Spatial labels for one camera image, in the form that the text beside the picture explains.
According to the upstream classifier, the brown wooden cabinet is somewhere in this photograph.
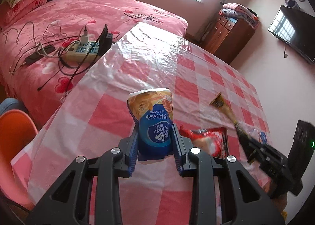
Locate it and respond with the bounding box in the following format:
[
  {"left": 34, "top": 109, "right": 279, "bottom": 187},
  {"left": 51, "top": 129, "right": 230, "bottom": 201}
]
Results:
[{"left": 196, "top": 9, "right": 256, "bottom": 66}]

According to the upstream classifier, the red snack packet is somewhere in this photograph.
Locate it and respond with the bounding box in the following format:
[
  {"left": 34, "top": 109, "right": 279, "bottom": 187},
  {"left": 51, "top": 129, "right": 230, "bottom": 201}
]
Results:
[{"left": 179, "top": 126, "right": 230, "bottom": 159}]

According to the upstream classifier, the crushed blue white small carton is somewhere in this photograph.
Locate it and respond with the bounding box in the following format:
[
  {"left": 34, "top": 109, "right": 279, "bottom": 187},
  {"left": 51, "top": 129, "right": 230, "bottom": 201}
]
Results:
[{"left": 248, "top": 128, "right": 269, "bottom": 145}]

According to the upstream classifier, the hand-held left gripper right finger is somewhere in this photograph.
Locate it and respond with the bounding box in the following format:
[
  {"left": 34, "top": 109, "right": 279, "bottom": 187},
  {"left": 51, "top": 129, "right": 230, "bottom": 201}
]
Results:
[{"left": 171, "top": 124, "right": 286, "bottom": 225}]

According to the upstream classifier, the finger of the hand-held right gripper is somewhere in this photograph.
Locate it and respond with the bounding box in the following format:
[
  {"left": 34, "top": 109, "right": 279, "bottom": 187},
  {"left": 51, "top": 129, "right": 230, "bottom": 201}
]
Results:
[
  {"left": 247, "top": 148, "right": 271, "bottom": 169},
  {"left": 236, "top": 125, "right": 284, "bottom": 154}
]

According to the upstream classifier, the red checked plastic tablecloth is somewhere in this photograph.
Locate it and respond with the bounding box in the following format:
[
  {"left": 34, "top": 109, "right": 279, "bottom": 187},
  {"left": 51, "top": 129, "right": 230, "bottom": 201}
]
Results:
[{"left": 11, "top": 22, "right": 288, "bottom": 225}]

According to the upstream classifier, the thick black cable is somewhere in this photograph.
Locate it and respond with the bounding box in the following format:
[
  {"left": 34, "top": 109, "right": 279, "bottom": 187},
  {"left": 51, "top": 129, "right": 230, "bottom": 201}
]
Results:
[{"left": 37, "top": 40, "right": 102, "bottom": 92}]

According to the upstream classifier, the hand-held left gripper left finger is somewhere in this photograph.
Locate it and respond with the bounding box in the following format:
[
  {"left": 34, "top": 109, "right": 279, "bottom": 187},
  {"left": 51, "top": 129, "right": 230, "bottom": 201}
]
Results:
[{"left": 25, "top": 124, "right": 139, "bottom": 225}]

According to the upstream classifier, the black phone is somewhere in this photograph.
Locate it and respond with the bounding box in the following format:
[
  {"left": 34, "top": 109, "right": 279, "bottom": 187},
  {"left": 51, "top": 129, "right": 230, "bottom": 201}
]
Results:
[{"left": 24, "top": 52, "right": 43, "bottom": 66}]

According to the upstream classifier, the folded pink blanket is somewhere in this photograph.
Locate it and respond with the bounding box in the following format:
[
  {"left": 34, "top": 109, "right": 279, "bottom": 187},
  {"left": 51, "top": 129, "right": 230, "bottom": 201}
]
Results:
[{"left": 0, "top": 0, "right": 50, "bottom": 30}]

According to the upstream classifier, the stack of folded blankets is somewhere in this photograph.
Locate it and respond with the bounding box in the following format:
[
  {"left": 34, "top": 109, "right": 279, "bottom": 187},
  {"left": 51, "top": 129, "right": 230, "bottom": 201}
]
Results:
[{"left": 220, "top": 3, "right": 259, "bottom": 28}]

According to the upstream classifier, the wall television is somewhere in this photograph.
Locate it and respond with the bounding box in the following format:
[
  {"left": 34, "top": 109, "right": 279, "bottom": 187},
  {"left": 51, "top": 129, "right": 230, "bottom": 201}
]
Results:
[{"left": 267, "top": 5, "right": 315, "bottom": 64}]

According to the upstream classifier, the beige power strip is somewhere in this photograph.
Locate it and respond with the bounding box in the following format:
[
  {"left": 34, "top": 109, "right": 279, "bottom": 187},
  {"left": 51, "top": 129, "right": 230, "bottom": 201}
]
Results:
[{"left": 61, "top": 40, "right": 104, "bottom": 63}]

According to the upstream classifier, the white charger plug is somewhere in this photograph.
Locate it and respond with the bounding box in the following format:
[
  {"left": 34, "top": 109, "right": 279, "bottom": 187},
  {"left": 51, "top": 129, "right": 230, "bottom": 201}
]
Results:
[{"left": 79, "top": 25, "right": 91, "bottom": 44}]

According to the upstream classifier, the orange plastic chair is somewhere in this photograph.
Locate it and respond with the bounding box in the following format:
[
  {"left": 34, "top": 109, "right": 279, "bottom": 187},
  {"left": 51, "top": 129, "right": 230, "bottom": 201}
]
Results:
[{"left": 0, "top": 110, "right": 39, "bottom": 211}]

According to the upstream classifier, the yellow black snack packet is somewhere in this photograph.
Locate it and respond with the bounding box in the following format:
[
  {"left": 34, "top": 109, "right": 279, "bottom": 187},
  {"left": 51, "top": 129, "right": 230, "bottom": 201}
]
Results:
[{"left": 209, "top": 92, "right": 251, "bottom": 165}]

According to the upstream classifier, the bed with pink sheet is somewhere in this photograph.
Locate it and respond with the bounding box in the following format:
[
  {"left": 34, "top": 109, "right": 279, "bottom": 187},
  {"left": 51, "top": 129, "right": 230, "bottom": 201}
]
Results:
[{"left": 0, "top": 0, "right": 189, "bottom": 127}]

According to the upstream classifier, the blue tissue pack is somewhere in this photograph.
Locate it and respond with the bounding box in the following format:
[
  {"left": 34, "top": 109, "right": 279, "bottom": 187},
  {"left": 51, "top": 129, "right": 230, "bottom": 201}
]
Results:
[{"left": 127, "top": 87, "right": 174, "bottom": 162}]

